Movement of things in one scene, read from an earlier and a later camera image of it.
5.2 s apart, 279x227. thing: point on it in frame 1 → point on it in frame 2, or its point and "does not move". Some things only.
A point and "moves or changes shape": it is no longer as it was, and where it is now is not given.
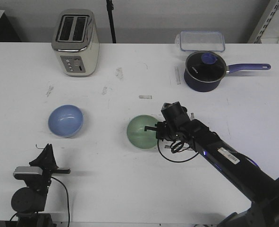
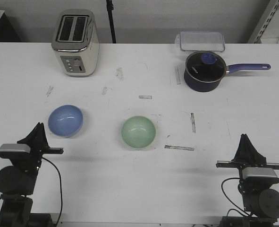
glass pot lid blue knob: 205,66 does not move
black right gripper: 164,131 → 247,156
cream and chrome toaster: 75,41 does not move
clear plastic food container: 200,40 does not move
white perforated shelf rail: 270,9 does not move
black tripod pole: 110,6 does not move
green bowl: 136,133 moves or changes shape
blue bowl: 65,120 does not move
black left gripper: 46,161 → 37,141
